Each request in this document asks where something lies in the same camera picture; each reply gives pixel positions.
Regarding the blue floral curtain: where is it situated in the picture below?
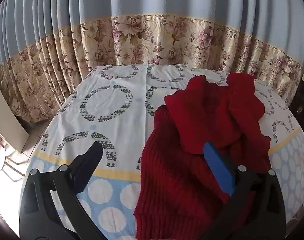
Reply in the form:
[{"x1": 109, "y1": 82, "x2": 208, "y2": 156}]
[{"x1": 0, "y1": 0, "x2": 304, "y2": 124}]

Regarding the round white stool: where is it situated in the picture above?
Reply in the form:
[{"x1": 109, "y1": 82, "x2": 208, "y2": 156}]
[{"x1": 0, "y1": 147, "x2": 6, "y2": 172}]

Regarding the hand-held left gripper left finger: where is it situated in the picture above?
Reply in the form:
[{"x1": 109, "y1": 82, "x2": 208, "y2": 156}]
[{"x1": 19, "y1": 141, "x2": 107, "y2": 240}]

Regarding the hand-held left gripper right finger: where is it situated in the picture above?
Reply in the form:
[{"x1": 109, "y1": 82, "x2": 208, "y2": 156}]
[{"x1": 199, "y1": 142, "x2": 286, "y2": 240}]

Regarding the red knitted sweater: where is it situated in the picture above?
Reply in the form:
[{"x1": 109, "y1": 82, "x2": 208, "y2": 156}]
[{"x1": 134, "y1": 73, "x2": 272, "y2": 240}]

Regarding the printed dotted bed sheet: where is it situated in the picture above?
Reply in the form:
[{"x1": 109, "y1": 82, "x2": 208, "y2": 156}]
[{"x1": 16, "y1": 64, "x2": 304, "y2": 240}]

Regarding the white flat board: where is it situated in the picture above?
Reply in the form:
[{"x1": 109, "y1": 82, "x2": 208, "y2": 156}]
[{"x1": 0, "y1": 75, "x2": 30, "y2": 153}]

